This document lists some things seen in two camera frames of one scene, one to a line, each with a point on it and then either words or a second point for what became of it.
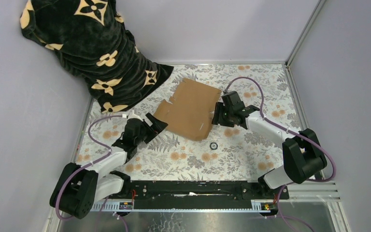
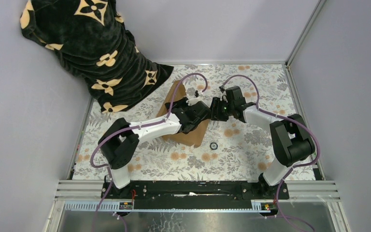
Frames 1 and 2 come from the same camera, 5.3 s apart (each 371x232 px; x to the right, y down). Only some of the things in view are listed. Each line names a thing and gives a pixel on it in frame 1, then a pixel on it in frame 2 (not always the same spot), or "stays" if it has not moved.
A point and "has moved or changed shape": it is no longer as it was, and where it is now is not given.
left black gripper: [157, 125] to [181, 102]
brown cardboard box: [189, 115] has moved or changed shape
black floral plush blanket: [89, 39] stays
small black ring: [213, 149] stays
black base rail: [197, 195] stays
